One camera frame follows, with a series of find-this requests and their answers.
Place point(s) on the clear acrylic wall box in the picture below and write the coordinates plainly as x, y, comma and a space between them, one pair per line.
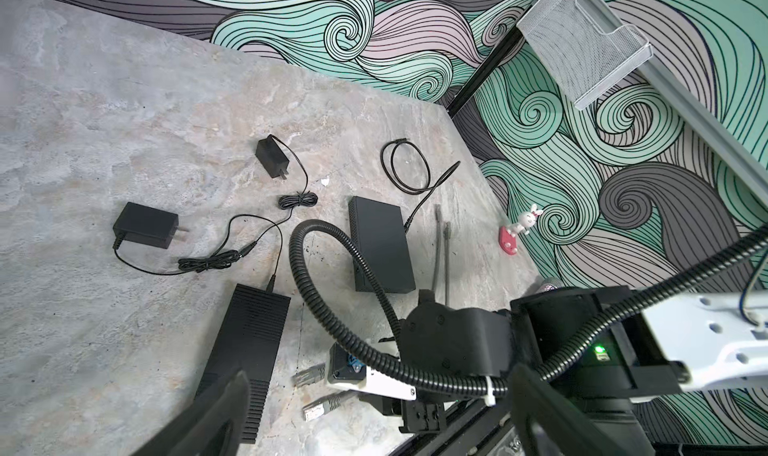
581, 58

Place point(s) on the small black power adapter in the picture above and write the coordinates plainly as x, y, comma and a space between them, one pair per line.
156, 228

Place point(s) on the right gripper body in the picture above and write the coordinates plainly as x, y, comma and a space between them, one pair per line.
416, 417

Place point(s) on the small black ribbed switch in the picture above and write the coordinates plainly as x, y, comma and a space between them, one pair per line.
248, 339

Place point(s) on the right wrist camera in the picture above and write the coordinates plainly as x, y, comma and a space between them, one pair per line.
346, 372

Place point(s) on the black adapter with bundled cable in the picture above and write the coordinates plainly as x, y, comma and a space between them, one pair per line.
270, 152

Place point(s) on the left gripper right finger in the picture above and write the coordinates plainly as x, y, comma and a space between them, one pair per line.
534, 402

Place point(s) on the pink bunny figurine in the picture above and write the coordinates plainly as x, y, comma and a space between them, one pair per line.
508, 236

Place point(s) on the large black network switch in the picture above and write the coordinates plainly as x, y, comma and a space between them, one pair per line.
377, 231

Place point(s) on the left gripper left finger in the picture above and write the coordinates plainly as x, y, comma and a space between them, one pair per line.
211, 425

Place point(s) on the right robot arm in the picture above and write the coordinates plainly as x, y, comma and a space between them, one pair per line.
551, 353

